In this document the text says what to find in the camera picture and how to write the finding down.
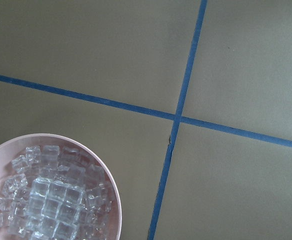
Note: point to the pink bowl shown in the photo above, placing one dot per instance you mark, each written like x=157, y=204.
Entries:
x=12, y=147

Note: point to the ice cubes pile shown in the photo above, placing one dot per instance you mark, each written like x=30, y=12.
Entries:
x=56, y=193

